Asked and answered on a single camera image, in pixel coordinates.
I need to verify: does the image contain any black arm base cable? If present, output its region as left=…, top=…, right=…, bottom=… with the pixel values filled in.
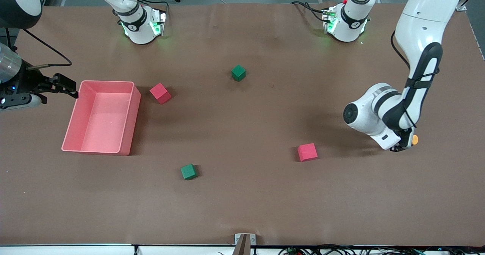
left=135, top=0, right=171, bottom=11
left=291, top=1, right=326, bottom=22

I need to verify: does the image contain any black right arm base cable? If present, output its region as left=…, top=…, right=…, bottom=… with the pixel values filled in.
left=135, top=0, right=171, bottom=11

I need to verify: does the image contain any metal mounting bracket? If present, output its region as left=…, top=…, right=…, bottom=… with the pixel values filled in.
left=235, top=234, right=257, bottom=246

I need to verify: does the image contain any brown table cover sheet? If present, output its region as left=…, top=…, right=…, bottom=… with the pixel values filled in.
left=0, top=3, right=485, bottom=247

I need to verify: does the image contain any pink-red cube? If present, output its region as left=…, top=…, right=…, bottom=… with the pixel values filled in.
left=297, top=143, right=318, bottom=162
left=149, top=83, right=172, bottom=105

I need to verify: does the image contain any green cube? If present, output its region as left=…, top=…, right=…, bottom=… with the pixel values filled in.
left=231, top=65, right=247, bottom=82
left=180, top=164, right=198, bottom=181

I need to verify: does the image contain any black left arm base cable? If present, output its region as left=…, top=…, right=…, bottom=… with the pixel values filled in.
left=291, top=1, right=326, bottom=22

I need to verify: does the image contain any pink plastic bin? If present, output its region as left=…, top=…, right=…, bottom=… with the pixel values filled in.
left=61, top=80, right=141, bottom=156

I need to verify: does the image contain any white table edge rail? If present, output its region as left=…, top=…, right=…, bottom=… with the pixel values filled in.
left=0, top=244, right=485, bottom=255

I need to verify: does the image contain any tangled cable bundle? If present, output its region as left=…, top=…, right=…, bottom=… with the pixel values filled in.
left=278, top=244, right=485, bottom=255

